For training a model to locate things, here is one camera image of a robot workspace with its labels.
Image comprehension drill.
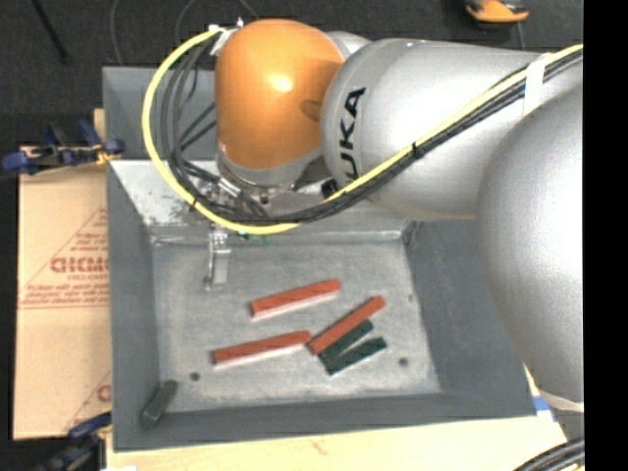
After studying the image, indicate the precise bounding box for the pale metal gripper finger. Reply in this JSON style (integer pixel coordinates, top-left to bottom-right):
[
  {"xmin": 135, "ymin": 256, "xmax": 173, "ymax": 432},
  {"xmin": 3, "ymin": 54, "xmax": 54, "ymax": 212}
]
[
  {"xmin": 214, "ymin": 233, "xmax": 233, "ymax": 287},
  {"xmin": 202, "ymin": 232, "xmax": 219, "ymax": 292}
]

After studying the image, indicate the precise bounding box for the red-brown flat block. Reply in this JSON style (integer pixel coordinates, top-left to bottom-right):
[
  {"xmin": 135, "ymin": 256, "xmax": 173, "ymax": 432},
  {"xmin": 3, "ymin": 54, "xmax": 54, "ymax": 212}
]
[
  {"xmin": 305, "ymin": 294, "xmax": 388, "ymax": 356},
  {"xmin": 248, "ymin": 278, "xmax": 342, "ymax": 323},
  {"xmin": 210, "ymin": 330, "xmax": 314, "ymax": 370}
]

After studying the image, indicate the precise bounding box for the dark green flat block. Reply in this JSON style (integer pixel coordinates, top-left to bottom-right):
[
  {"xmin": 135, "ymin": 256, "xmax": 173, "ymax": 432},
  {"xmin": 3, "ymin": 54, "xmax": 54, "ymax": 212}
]
[
  {"xmin": 325, "ymin": 337, "xmax": 389, "ymax": 377},
  {"xmin": 317, "ymin": 318, "xmax": 377, "ymax": 368},
  {"xmin": 138, "ymin": 379, "xmax": 180, "ymax": 430}
]

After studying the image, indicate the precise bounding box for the grey metal bin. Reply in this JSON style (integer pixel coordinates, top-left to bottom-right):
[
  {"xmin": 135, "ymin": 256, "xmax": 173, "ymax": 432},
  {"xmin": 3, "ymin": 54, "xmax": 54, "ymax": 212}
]
[{"xmin": 101, "ymin": 66, "xmax": 538, "ymax": 451}]

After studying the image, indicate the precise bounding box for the brown cardboard board red print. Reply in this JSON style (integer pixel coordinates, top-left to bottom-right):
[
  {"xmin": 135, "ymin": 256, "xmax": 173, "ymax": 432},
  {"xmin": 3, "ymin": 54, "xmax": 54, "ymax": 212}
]
[{"xmin": 11, "ymin": 163, "xmax": 115, "ymax": 442}]

